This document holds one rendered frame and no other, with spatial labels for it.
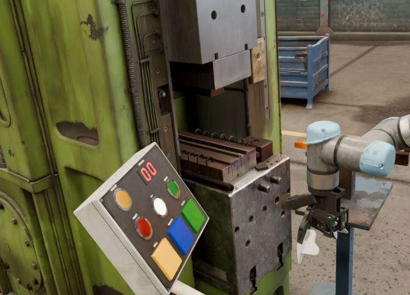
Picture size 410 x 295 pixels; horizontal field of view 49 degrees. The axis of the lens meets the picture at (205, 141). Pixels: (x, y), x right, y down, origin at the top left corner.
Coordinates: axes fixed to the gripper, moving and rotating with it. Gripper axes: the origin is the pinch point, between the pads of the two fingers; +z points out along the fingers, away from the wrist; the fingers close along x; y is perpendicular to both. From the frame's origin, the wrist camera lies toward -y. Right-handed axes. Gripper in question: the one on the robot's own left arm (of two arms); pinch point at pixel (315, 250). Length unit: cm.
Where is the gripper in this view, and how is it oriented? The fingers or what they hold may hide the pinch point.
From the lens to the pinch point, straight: 125.3
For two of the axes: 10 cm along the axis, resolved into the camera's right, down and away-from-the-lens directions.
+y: 6.4, 2.3, -7.4
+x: 7.7, -3.0, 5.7
